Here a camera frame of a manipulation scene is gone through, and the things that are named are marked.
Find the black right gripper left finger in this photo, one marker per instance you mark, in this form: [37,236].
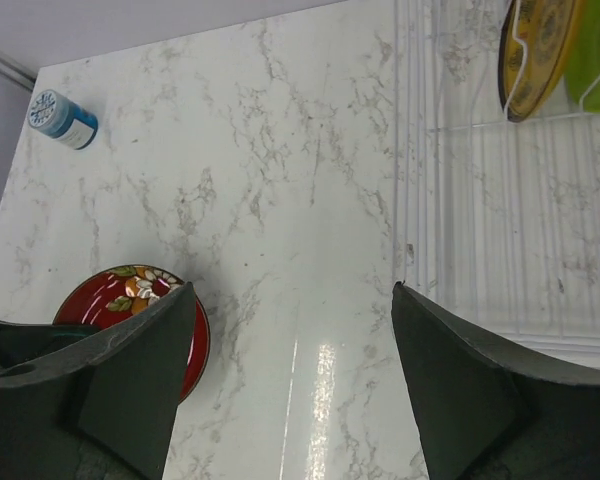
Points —
[103,407]

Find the red floral plate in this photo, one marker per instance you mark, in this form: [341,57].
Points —
[116,294]

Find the yellow patterned plate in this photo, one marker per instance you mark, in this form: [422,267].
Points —
[537,40]

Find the lime green plate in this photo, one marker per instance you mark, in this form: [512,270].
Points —
[582,75]

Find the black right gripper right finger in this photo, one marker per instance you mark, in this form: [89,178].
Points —
[489,408]

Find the blue white round jar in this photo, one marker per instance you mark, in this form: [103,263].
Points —
[61,119]

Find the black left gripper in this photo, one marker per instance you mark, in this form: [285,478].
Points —
[20,343]

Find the white wire dish rack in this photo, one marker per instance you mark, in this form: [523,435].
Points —
[496,221]

